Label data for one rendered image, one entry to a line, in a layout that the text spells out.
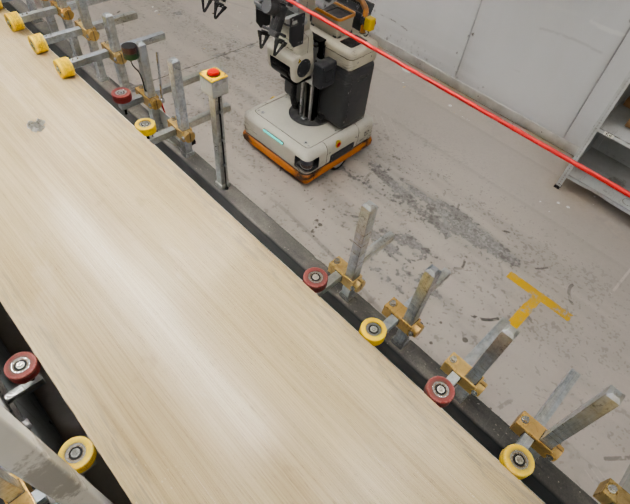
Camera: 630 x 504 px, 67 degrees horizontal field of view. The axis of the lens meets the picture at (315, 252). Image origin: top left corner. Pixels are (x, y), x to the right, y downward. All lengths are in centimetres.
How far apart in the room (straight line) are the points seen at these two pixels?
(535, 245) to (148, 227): 235
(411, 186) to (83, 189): 211
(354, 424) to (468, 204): 222
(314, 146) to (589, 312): 185
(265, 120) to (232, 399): 217
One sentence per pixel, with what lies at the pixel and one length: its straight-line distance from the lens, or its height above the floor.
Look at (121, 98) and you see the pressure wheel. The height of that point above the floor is 90.
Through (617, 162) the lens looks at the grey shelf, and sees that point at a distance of 398.
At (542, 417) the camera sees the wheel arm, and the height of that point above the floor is 83.
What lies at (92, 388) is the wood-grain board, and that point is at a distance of 140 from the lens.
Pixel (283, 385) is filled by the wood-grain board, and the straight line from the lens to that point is 133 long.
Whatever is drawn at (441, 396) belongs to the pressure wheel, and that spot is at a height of 91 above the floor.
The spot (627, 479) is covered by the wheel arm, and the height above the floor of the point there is 85.
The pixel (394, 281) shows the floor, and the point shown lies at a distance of 270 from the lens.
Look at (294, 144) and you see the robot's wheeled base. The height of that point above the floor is 28.
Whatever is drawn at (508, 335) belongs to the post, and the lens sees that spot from 130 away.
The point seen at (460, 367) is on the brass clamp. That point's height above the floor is 83.
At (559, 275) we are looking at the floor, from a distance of 314.
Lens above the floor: 212
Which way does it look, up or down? 51 degrees down
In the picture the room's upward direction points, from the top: 8 degrees clockwise
